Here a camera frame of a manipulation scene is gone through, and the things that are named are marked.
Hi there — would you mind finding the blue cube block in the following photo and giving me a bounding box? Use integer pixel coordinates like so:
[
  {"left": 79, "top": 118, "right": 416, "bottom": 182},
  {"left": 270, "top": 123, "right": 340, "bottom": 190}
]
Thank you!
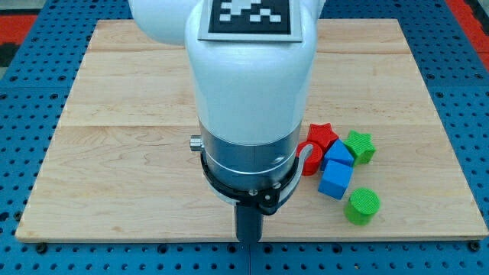
[{"left": 318, "top": 160, "right": 354, "bottom": 200}]

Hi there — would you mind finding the grey cable on mount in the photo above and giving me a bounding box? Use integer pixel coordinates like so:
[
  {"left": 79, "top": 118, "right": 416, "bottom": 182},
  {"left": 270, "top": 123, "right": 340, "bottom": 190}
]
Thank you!
[{"left": 278, "top": 143, "right": 314, "bottom": 203}]

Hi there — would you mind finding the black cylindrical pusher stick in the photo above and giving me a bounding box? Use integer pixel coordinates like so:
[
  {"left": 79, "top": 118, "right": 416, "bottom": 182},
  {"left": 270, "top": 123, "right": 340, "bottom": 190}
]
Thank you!
[{"left": 235, "top": 205, "right": 263, "bottom": 244}]

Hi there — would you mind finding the green star block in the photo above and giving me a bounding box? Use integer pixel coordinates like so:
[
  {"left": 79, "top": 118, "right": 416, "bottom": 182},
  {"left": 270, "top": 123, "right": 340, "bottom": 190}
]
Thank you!
[{"left": 344, "top": 130, "right": 376, "bottom": 167}]

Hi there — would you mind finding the green cylinder block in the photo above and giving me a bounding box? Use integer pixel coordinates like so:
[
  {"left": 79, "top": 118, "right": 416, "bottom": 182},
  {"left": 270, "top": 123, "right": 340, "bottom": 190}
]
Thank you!
[{"left": 344, "top": 187, "right": 381, "bottom": 225}]

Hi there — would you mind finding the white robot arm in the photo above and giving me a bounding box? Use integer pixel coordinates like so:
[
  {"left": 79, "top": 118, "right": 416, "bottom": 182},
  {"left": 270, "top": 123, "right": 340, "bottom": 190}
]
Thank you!
[{"left": 129, "top": 0, "right": 323, "bottom": 244}]

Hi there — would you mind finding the blue triangular block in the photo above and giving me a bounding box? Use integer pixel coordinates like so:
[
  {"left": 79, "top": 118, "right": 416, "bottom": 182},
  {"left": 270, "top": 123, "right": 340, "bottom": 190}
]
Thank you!
[{"left": 320, "top": 140, "right": 355, "bottom": 171}]

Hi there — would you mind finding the black white fiducial marker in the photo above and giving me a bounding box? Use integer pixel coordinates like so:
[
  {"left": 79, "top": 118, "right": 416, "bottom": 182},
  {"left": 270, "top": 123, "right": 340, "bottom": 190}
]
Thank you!
[{"left": 198, "top": 0, "right": 303, "bottom": 43}]

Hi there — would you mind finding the red star block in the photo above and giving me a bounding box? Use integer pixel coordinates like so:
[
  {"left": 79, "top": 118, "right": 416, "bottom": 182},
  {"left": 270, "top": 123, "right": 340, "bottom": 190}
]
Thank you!
[{"left": 307, "top": 123, "right": 339, "bottom": 153}]

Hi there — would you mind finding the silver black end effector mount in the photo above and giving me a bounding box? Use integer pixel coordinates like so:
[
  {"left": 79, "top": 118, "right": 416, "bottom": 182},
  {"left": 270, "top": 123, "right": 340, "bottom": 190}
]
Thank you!
[{"left": 189, "top": 126, "right": 302, "bottom": 215}]

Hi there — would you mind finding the red cylinder block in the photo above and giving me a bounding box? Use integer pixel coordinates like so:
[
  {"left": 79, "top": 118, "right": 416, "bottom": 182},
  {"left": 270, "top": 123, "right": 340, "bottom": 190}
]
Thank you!
[{"left": 296, "top": 141, "right": 323, "bottom": 176}]

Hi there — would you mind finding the light wooden board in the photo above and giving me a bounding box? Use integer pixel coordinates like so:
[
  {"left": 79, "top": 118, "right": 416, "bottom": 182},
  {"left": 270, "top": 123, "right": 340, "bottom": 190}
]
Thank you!
[{"left": 15, "top": 19, "right": 488, "bottom": 243}]

